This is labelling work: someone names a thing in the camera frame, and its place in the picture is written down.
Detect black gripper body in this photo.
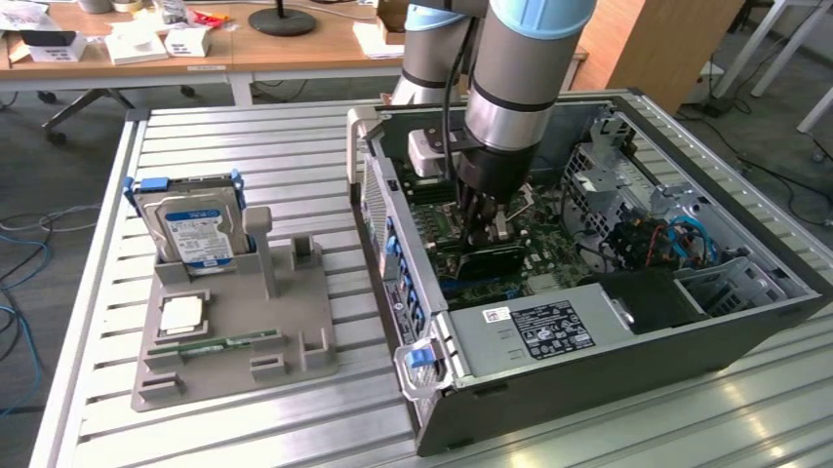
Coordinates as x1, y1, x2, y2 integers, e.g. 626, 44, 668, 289
456, 147, 539, 204

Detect graphics card with black cooler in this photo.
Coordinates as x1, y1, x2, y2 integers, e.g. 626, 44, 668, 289
441, 241, 526, 283

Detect CPU socket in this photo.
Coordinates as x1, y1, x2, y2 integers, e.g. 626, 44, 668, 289
441, 200, 471, 236

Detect metal socket cover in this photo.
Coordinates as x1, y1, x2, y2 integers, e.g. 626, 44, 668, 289
515, 183, 543, 216

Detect green motherboard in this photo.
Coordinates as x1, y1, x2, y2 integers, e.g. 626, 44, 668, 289
405, 173, 591, 311

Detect perforated metal disk bay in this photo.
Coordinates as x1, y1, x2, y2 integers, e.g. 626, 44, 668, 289
558, 143, 658, 230

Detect grey power supply unit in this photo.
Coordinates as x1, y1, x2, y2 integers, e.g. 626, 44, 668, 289
447, 284, 636, 379

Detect blue case latch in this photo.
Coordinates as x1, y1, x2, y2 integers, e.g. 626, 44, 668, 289
403, 345, 436, 370

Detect stack of white papers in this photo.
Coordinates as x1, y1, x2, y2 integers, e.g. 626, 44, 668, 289
352, 21, 408, 59

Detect brown cardboard box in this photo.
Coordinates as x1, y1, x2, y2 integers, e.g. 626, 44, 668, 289
375, 0, 411, 48

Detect wooden desk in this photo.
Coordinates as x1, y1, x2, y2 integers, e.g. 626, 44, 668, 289
0, 0, 235, 106
231, 0, 587, 106

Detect open black PC case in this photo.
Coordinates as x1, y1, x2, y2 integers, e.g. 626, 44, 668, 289
345, 87, 833, 458

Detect grey slanted disk bay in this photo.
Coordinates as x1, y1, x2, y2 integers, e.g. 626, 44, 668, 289
672, 257, 789, 318

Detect white device with red button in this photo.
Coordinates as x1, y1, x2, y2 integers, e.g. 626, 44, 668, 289
692, 62, 727, 106

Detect grey parts rack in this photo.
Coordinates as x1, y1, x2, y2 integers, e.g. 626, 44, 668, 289
129, 205, 339, 413

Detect hard disk in blue caddy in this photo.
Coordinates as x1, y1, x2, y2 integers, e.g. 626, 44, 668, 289
121, 169, 245, 279

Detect black round lamp base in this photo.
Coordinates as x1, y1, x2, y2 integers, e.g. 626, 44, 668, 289
247, 0, 319, 37

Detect green RAM stick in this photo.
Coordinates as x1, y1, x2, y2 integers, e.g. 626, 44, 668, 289
145, 330, 279, 360

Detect silver CPU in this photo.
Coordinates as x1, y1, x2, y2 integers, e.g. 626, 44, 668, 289
158, 296, 203, 336

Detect white box with label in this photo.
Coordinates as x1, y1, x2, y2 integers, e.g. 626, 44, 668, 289
162, 26, 213, 59

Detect white open paper box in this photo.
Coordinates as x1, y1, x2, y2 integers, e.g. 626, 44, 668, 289
102, 21, 169, 67

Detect black and white box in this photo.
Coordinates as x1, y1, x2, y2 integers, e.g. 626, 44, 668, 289
18, 29, 88, 63

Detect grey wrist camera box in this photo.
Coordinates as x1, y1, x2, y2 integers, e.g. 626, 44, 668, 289
407, 129, 460, 177

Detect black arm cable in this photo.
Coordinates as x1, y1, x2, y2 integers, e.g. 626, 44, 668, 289
440, 14, 482, 181

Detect red wire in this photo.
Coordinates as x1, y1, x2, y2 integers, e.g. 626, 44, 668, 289
643, 223, 671, 267

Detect blue wire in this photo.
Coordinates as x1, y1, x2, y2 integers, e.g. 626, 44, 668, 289
666, 214, 720, 267

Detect white table frame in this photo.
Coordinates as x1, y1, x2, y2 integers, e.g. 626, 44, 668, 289
711, 0, 827, 98

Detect grey floor cable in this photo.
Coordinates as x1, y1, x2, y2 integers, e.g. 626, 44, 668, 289
0, 204, 102, 233

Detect blue floor cable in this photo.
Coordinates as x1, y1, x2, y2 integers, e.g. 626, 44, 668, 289
0, 233, 50, 418

